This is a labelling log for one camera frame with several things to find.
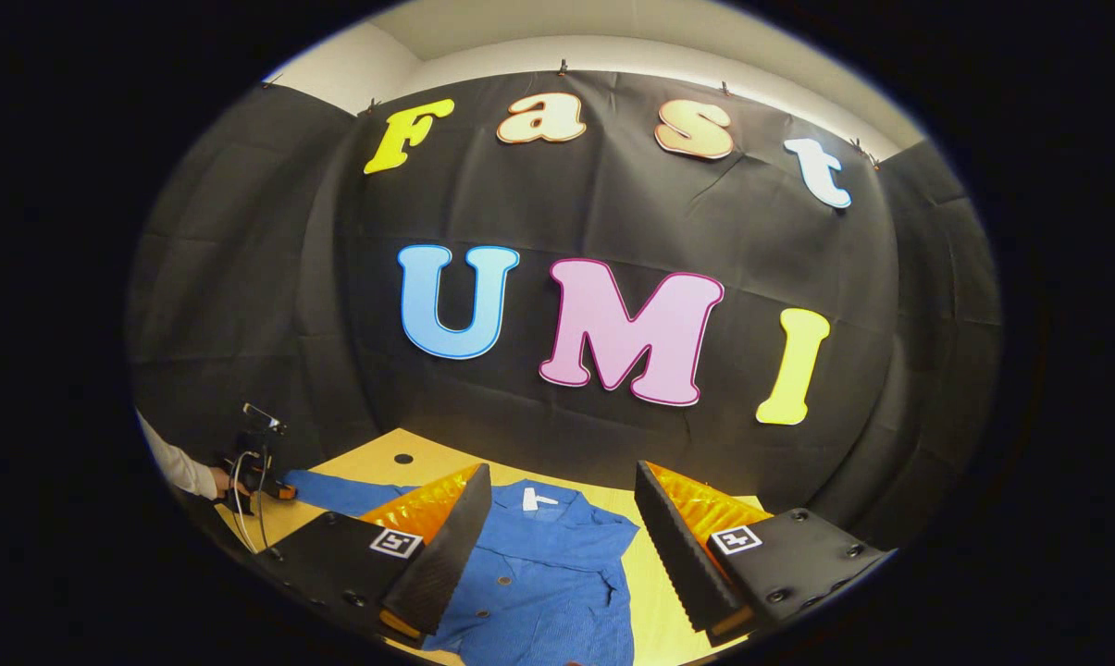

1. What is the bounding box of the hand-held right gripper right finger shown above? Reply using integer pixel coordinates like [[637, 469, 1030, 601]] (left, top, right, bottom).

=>
[[634, 460, 896, 648]]

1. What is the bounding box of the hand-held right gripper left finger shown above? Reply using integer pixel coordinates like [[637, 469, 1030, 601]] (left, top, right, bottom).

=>
[[259, 462, 493, 641]]

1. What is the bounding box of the blue button-up shirt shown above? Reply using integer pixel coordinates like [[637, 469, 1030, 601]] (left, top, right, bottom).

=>
[[284, 469, 641, 666]]

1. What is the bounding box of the black backdrop cloth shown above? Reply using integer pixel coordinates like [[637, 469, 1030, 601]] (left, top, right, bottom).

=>
[[127, 69, 1002, 556]]

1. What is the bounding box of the thin gripper cable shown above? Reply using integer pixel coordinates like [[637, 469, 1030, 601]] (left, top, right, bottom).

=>
[[229, 447, 276, 556]]

